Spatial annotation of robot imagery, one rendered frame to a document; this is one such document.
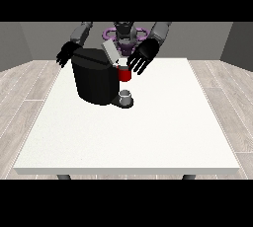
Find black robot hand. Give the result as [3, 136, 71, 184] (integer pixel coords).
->
[55, 40, 84, 69]
[126, 38, 161, 76]

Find red pod holder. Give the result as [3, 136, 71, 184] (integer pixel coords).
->
[117, 65, 132, 83]

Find black coffee machine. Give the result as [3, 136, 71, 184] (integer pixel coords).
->
[70, 46, 134, 109]

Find pale grey machine lid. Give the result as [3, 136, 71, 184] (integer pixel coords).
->
[101, 38, 122, 65]

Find grey robot trunk purple rings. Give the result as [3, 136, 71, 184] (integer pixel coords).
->
[102, 22, 148, 56]

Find small grey cup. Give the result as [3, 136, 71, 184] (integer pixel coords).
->
[119, 89, 133, 106]

